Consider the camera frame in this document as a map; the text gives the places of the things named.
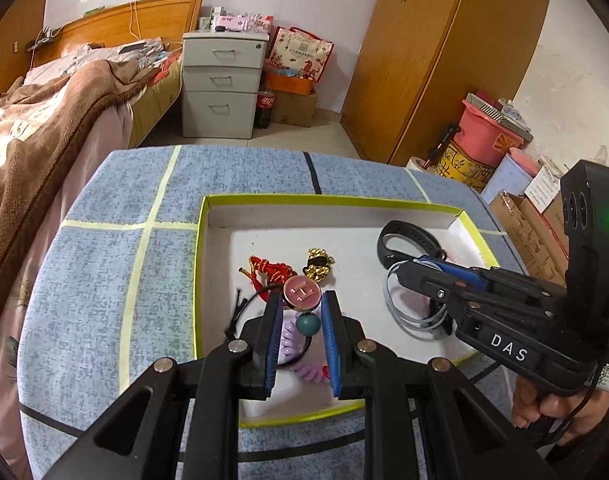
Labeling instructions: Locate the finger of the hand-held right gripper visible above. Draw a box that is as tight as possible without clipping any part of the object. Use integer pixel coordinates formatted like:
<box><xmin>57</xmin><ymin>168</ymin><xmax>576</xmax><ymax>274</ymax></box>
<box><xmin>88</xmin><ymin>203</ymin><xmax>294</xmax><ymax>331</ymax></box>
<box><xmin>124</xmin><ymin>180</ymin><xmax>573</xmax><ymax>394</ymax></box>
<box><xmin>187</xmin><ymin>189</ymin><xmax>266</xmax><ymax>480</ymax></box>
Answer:
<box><xmin>396</xmin><ymin>259</ymin><xmax>474</xmax><ymax>337</ymax></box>
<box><xmin>416</xmin><ymin>254</ymin><xmax>568</xmax><ymax>306</ymax></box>

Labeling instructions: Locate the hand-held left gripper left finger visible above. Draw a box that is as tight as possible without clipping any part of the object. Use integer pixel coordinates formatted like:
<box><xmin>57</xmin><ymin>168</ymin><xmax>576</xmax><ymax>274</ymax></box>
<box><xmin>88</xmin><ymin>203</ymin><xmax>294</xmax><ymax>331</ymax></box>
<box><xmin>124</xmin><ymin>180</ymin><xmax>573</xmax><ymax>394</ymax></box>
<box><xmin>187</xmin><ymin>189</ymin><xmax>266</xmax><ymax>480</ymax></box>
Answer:
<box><xmin>44</xmin><ymin>290</ymin><xmax>285</xmax><ymax>480</ymax></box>

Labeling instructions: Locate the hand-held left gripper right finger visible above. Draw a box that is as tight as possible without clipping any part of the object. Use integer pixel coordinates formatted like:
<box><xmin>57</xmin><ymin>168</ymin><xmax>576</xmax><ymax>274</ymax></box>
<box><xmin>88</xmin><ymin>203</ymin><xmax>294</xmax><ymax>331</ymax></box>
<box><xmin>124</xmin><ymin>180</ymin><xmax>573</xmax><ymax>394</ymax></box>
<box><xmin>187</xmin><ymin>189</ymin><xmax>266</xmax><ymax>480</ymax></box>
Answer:
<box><xmin>319</xmin><ymin>291</ymin><xmax>560</xmax><ymax>480</ymax></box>

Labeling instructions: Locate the purple spiral hair tie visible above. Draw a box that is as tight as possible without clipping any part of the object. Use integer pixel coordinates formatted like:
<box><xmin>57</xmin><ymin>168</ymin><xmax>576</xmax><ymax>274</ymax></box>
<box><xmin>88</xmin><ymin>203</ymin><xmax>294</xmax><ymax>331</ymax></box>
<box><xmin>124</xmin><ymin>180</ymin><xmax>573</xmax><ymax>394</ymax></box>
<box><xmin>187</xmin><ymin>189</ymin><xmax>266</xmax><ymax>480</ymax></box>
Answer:
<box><xmin>277</xmin><ymin>324</ymin><xmax>331</xmax><ymax>385</ymax></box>

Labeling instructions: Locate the silver wire bangle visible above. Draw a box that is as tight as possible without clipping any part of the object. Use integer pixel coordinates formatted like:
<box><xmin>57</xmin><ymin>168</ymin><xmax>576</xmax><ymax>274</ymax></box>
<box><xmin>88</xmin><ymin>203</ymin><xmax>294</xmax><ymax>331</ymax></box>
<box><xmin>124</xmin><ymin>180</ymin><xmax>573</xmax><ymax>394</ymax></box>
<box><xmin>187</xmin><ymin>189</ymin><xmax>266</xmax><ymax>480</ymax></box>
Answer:
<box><xmin>384</xmin><ymin>260</ymin><xmax>453</xmax><ymax>332</ymax></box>

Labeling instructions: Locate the black wrist band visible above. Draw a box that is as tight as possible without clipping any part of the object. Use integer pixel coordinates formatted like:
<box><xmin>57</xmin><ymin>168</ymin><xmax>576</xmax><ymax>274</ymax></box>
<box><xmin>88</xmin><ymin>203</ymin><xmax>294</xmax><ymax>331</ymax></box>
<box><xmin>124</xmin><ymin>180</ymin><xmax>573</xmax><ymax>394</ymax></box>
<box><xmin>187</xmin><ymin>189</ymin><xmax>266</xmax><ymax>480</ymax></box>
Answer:
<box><xmin>378</xmin><ymin>220</ymin><xmax>448</xmax><ymax>272</ymax></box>

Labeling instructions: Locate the black hair tie pink disc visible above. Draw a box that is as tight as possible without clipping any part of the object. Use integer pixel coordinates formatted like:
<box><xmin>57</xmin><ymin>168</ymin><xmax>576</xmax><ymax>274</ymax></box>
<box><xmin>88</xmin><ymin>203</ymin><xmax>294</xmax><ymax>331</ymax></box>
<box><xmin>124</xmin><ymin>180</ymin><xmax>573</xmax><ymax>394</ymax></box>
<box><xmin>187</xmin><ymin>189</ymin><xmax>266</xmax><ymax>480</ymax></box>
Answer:
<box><xmin>223</xmin><ymin>275</ymin><xmax>321</xmax><ymax>367</ymax></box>

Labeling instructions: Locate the white tray with green rim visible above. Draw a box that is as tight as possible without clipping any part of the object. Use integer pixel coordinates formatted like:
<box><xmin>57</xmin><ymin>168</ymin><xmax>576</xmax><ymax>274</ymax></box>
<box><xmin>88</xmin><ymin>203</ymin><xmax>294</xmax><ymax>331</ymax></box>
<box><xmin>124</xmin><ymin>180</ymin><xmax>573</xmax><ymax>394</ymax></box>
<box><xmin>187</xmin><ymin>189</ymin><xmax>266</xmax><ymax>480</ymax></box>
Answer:
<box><xmin>193</xmin><ymin>194</ymin><xmax>503</xmax><ymax>430</ymax></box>

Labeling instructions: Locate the person's right hand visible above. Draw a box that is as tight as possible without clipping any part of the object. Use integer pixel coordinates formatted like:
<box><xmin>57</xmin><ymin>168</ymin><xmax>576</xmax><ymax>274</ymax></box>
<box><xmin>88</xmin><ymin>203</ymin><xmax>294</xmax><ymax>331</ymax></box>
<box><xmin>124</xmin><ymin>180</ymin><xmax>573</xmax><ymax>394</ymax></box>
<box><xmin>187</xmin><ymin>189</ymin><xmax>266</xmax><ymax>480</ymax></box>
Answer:
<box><xmin>512</xmin><ymin>374</ymin><xmax>609</xmax><ymax>447</ymax></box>

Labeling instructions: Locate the open cardboard box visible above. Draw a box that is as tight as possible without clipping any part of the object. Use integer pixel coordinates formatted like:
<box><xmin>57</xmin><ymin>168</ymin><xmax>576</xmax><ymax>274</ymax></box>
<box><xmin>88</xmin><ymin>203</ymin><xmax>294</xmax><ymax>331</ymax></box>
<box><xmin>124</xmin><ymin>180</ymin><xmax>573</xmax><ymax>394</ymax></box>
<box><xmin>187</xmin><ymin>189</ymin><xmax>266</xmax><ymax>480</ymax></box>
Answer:
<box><xmin>489</xmin><ymin>192</ymin><xmax>569</xmax><ymax>287</ymax></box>

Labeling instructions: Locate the yellow patterned tin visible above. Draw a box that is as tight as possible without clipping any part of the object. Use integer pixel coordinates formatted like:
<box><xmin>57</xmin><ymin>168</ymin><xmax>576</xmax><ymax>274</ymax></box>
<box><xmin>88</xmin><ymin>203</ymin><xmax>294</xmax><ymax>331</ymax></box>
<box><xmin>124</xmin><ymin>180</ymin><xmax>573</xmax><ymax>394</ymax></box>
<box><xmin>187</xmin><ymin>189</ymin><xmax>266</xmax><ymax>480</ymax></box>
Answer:
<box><xmin>435</xmin><ymin>140</ymin><xmax>498</xmax><ymax>194</ymax></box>

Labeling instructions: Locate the pale blue bin pink lid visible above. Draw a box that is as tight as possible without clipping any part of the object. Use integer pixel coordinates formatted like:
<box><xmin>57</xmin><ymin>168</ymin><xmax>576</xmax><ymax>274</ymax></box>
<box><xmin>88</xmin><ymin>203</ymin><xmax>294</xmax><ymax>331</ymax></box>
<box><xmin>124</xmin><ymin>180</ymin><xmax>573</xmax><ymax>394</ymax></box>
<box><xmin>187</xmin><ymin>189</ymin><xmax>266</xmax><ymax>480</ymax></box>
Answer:
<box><xmin>479</xmin><ymin>147</ymin><xmax>541</xmax><ymax>207</ymax></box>

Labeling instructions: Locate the red black folding tool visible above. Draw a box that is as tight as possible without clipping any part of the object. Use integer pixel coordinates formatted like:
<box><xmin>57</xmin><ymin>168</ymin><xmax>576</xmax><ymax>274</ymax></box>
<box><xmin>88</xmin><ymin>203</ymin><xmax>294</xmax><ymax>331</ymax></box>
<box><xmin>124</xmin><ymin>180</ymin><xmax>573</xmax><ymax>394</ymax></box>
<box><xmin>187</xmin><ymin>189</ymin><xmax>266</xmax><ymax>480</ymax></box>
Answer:
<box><xmin>423</xmin><ymin>123</ymin><xmax>461</xmax><ymax>169</ymax></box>

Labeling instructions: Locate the pink plastic bucket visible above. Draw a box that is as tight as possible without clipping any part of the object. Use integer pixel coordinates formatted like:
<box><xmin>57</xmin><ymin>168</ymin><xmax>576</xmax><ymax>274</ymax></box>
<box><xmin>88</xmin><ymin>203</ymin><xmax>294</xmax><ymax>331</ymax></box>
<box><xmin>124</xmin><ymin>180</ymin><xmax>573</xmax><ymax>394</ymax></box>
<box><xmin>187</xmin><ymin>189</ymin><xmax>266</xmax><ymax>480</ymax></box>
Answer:
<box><xmin>455</xmin><ymin>99</ymin><xmax>526</xmax><ymax>169</ymax></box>

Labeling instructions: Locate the grey ribbed board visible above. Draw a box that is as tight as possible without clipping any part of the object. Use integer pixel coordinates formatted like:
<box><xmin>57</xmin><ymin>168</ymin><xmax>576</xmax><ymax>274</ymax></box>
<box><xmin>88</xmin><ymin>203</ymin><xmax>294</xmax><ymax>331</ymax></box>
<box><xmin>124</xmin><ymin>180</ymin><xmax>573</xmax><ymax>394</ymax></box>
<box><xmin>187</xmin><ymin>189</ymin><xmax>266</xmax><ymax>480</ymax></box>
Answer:
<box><xmin>465</xmin><ymin>91</ymin><xmax>535</xmax><ymax>144</ymax></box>

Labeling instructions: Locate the plain cardboard box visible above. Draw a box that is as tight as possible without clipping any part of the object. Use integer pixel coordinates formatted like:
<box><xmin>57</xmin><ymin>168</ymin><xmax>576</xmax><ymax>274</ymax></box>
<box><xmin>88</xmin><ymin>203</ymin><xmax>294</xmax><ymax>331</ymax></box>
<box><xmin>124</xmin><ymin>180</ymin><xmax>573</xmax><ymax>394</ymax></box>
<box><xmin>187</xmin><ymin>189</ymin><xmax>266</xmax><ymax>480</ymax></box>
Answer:
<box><xmin>269</xmin><ymin>91</ymin><xmax>318</xmax><ymax>129</ymax></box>

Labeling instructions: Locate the wooden wardrobe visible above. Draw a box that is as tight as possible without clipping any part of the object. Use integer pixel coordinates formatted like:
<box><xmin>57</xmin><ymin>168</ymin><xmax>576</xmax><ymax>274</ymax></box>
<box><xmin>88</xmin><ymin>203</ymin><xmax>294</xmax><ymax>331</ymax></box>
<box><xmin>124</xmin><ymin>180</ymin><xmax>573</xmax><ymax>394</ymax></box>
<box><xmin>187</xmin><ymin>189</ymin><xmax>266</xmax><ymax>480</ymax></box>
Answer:
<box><xmin>342</xmin><ymin>0</ymin><xmax>554</xmax><ymax>166</ymax></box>

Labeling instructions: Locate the cola bottle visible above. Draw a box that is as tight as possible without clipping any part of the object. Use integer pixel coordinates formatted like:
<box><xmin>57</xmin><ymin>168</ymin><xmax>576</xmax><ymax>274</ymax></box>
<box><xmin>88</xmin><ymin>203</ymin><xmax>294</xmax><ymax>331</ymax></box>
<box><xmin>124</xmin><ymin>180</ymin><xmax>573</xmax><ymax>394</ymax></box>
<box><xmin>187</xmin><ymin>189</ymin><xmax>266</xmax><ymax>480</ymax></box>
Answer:
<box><xmin>254</xmin><ymin>90</ymin><xmax>276</xmax><ymax>130</ymax></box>

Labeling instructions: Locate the orange box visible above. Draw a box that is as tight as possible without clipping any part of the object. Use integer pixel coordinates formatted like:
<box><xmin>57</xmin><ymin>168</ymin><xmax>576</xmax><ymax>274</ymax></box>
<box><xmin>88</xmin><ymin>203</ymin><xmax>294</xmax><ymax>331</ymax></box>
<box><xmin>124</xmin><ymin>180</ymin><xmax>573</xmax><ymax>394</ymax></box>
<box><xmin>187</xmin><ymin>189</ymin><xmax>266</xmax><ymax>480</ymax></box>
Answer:
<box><xmin>263</xmin><ymin>72</ymin><xmax>318</xmax><ymax>97</ymax></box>

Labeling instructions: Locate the bed with brown blanket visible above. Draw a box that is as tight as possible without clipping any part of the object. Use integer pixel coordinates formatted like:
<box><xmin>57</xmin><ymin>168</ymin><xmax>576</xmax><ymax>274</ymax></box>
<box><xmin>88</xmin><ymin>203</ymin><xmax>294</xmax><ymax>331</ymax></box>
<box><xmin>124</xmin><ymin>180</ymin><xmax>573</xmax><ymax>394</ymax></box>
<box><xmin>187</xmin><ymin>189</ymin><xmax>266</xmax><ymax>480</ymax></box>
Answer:
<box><xmin>0</xmin><ymin>95</ymin><xmax>135</xmax><ymax>476</ymax></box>

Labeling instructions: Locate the red patterned gift bag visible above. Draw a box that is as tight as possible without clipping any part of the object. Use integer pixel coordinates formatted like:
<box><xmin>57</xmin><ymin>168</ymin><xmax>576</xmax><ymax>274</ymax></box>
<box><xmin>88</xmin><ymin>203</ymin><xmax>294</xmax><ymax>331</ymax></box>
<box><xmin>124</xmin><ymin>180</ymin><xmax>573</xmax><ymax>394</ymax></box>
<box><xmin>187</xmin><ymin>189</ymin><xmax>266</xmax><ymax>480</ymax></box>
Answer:
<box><xmin>262</xmin><ymin>26</ymin><xmax>334</xmax><ymax>84</ymax></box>

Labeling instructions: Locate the grey drawer nightstand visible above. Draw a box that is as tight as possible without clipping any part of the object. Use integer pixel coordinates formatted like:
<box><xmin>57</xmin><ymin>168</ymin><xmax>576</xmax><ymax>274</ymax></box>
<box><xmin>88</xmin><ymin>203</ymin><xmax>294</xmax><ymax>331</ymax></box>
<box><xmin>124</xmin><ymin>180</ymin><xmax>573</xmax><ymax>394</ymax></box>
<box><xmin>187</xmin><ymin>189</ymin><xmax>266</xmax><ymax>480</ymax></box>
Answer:
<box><xmin>181</xmin><ymin>29</ymin><xmax>270</xmax><ymax>140</ymax></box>

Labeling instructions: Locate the brown blanket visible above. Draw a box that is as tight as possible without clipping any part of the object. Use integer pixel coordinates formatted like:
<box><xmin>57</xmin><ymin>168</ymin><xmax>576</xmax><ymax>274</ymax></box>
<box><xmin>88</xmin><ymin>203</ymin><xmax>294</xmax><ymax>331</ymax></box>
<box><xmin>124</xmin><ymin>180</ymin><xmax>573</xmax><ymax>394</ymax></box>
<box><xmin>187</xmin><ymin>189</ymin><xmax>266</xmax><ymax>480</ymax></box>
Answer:
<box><xmin>0</xmin><ymin>59</ymin><xmax>165</xmax><ymax>321</ymax></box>

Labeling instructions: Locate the pink box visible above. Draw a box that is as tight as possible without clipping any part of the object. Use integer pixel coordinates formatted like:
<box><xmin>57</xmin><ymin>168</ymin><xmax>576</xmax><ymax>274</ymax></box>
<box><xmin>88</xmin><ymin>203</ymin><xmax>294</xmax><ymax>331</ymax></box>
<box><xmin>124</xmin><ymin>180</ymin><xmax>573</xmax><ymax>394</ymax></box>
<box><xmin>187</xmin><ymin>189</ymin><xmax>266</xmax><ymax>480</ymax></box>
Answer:
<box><xmin>212</xmin><ymin>14</ymin><xmax>275</xmax><ymax>32</ymax></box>

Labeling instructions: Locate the floral duvet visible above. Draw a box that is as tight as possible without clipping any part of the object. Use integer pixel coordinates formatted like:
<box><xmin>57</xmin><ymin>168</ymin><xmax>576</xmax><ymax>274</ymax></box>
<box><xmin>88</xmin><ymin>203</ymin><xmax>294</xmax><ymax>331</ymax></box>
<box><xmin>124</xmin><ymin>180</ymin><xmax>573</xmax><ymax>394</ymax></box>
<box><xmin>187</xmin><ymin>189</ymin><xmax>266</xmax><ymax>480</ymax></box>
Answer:
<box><xmin>24</xmin><ymin>37</ymin><xmax>168</xmax><ymax>86</ymax></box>

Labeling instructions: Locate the wooden bed headboard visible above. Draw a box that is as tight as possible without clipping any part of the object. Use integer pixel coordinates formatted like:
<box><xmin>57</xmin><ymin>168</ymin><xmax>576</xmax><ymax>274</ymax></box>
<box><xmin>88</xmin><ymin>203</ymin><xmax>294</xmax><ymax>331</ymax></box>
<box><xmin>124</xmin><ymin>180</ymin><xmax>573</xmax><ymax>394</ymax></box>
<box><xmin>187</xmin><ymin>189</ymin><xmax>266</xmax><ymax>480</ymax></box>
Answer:
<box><xmin>32</xmin><ymin>0</ymin><xmax>205</xmax><ymax>68</ymax></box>

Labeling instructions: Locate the power strip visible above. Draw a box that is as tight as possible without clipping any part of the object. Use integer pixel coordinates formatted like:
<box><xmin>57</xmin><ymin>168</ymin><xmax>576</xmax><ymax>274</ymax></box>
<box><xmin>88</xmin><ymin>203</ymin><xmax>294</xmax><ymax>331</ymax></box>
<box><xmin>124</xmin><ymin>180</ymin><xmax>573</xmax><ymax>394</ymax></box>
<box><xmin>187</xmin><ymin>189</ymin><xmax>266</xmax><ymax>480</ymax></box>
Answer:
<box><xmin>27</xmin><ymin>27</ymin><xmax>65</xmax><ymax>52</ymax></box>

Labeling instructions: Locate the wooden cabinet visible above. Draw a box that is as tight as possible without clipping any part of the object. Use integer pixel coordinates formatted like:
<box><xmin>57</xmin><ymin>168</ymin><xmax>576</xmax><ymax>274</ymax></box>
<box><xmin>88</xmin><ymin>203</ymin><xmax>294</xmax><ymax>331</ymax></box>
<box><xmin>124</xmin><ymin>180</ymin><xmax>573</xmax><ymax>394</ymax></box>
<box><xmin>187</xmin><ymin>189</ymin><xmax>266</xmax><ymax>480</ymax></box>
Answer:
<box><xmin>0</xmin><ymin>0</ymin><xmax>55</xmax><ymax>106</ymax></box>

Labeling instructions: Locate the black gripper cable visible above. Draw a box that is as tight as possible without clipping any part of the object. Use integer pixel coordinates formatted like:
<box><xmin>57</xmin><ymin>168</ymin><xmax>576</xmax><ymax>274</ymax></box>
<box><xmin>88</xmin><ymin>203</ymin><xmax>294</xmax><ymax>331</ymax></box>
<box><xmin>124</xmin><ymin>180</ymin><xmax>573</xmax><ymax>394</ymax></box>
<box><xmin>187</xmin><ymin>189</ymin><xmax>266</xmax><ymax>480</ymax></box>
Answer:
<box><xmin>533</xmin><ymin>389</ymin><xmax>596</xmax><ymax>450</ymax></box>

